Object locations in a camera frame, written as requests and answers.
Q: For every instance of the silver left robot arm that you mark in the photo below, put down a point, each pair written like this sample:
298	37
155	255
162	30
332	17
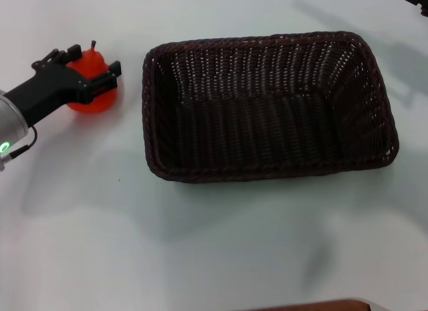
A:
10	130

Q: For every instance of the black woven rectangular basket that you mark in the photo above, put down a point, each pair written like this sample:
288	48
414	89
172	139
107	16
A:
261	123

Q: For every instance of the red plastic pear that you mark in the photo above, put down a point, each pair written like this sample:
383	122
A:
92	61

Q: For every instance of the brown wooden board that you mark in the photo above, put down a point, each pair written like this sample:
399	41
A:
317	306

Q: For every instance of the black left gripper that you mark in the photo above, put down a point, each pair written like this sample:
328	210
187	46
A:
50	90

